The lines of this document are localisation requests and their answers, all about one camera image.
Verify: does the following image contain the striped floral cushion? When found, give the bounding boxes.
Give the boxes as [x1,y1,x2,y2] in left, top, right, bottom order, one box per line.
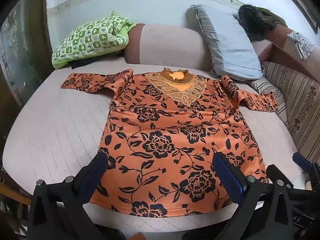
[247,61,320,162]

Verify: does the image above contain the patterned glass door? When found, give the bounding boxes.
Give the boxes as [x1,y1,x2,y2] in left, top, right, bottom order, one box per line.
[0,5,48,105]

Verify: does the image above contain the dark fur-trimmed coat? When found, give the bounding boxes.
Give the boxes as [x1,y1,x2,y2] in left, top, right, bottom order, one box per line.
[237,4,288,42]

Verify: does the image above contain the light blue pillow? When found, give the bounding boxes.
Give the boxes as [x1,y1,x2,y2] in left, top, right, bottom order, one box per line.
[190,4,263,82]

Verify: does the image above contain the green checkered blanket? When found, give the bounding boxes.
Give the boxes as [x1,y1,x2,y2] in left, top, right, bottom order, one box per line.
[51,10,137,69]

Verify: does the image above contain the silver white cloth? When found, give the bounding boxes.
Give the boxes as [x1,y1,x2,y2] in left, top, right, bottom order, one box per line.
[286,31,317,60]

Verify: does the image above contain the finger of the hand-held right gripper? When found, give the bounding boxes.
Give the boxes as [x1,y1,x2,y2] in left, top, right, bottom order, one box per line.
[292,152,313,174]

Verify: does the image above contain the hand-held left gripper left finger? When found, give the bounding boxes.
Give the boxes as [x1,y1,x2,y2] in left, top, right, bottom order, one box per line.
[26,152,125,240]

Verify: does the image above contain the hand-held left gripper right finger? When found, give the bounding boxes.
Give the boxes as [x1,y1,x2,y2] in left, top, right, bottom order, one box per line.
[182,152,300,240]

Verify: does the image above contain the orange floral blouse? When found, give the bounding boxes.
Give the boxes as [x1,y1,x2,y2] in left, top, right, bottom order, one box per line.
[60,67,278,218]

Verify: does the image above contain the pink quilted bed mattress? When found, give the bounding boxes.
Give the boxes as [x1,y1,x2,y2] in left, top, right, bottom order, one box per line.
[2,55,308,232]

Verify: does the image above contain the pink covered armrest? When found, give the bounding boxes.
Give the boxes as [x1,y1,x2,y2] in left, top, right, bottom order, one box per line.
[259,25,320,80]

